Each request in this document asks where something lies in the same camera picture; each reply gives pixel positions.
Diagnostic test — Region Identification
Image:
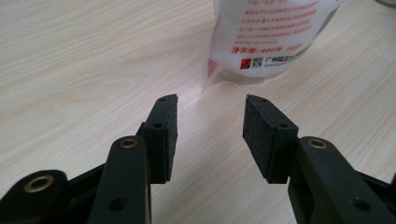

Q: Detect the clear plastic bag red print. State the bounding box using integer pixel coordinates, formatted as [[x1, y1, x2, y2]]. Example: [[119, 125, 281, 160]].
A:
[[201, 0, 344, 89]]

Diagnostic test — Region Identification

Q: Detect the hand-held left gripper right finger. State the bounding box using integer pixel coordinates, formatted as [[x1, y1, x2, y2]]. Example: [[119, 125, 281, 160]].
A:
[[242, 93, 396, 224]]

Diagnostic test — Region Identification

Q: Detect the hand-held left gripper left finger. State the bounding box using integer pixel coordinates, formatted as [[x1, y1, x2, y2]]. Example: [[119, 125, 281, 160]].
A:
[[88, 93, 179, 224]]

